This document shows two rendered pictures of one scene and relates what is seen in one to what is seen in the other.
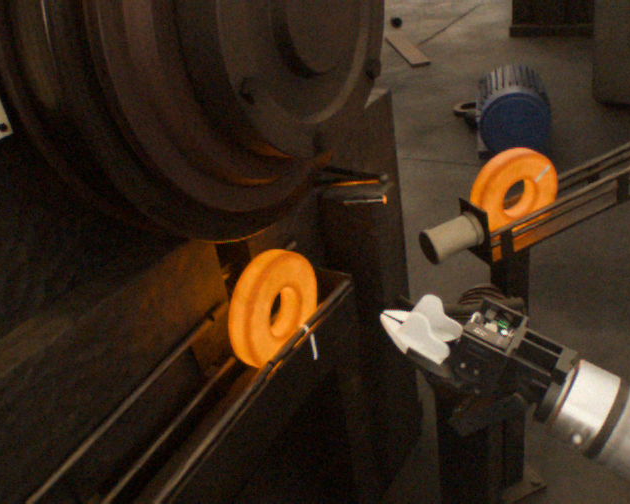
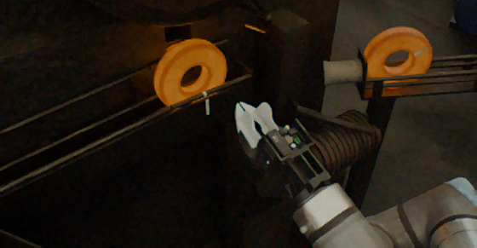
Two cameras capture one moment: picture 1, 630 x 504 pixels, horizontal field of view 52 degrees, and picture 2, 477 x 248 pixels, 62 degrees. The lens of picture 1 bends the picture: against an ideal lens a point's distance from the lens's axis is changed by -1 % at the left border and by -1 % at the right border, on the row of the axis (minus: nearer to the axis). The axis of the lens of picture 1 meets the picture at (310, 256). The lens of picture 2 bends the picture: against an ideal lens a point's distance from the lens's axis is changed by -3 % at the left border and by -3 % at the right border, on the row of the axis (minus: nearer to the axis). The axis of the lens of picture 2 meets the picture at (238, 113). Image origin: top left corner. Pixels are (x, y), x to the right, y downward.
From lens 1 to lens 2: 26 cm
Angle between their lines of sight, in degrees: 18
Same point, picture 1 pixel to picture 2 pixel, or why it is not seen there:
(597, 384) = (330, 202)
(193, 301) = (140, 54)
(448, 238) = (336, 72)
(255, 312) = (169, 73)
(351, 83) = not seen: outside the picture
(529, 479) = not seen: hidden behind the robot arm
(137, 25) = not seen: outside the picture
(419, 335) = (248, 125)
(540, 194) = (415, 65)
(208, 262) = (156, 33)
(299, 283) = (211, 66)
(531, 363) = (301, 171)
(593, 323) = (456, 162)
